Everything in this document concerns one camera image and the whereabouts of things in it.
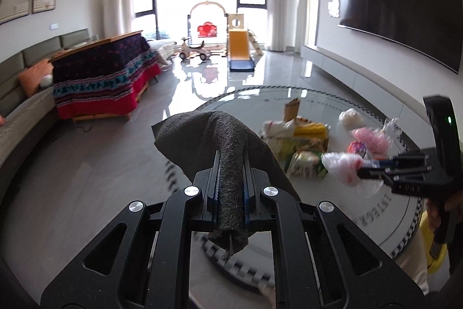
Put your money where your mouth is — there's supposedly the white plastic bag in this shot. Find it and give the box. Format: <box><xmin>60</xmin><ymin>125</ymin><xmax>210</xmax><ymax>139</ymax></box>
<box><xmin>321</xmin><ymin>152</ymin><xmax>383</xmax><ymax>197</ymax></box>

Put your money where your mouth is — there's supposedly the brown cardboard box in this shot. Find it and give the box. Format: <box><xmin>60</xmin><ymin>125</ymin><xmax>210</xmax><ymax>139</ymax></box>
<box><xmin>282</xmin><ymin>97</ymin><xmax>300</xmax><ymax>122</ymax></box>

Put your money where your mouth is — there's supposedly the dark grey towel rag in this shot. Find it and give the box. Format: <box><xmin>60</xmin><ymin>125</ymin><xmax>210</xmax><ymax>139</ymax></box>
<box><xmin>152</xmin><ymin>111</ymin><xmax>301</xmax><ymax>257</ymax></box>

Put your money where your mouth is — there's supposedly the pink item in plastic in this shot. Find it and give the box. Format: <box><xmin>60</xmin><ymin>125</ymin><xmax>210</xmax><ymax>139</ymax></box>
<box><xmin>350</xmin><ymin>118</ymin><xmax>402</xmax><ymax>157</ymax></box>

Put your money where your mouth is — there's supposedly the green snack packet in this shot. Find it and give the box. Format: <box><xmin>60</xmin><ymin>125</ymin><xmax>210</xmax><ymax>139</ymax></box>
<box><xmin>286</xmin><ymin>151</ymin><xmax>327</xmax><ymax>180</ymax></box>

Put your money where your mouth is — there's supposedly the yellow snack package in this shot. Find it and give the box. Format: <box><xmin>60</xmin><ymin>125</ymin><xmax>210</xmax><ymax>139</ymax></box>
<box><xmin>260</xmin><ymin>117</ymin><xmax>330</xmax><ymax>159</ymax></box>

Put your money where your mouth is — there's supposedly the table with patterned blanket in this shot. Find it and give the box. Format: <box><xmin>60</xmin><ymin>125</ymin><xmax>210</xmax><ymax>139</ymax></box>
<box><xmin>50</xmin><ymin>32</ymin><xmax>160</xmax><ymax>120</ymax></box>

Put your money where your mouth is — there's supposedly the green curved sofa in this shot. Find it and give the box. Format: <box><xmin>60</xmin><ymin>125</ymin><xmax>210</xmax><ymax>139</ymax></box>
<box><xmin>0</xmin><ymin>27</ymin><xmax>91</xmax><ymax>187</ymax></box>

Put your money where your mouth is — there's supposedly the yellow children's slide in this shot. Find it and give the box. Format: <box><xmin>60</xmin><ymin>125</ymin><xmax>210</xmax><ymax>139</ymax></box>
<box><xmin>227</xmin><ymin>13</ymin><xmax>263</xmax><ymax>72</ymax></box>

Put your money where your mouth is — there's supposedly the white ride-on toy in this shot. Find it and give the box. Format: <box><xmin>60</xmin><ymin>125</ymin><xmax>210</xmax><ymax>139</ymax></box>
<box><xmin>178</xmin><ymin>38</ymin><xmax>211</xmax><ymax>61</ymax></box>

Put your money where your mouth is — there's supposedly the orange cushion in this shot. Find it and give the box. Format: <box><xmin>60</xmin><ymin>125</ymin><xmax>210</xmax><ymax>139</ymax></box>
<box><xmin>18</xmin><ymin>59</ymin><xmax>53</xmax><ymax>97</ymax></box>

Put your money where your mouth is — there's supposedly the wall-mounted television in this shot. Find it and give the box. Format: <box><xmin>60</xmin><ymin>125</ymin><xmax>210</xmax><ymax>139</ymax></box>
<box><xmin>339</xmin><ymin>0</ymin><xmax>462</xmax><ymax>72</ymax></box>

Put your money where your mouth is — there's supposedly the red baby swing frame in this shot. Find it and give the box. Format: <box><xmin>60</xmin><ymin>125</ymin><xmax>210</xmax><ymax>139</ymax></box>
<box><xmin>187</xmin><ymin>1</ymin><xmax>228</xmax><ymax>47</ymax></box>

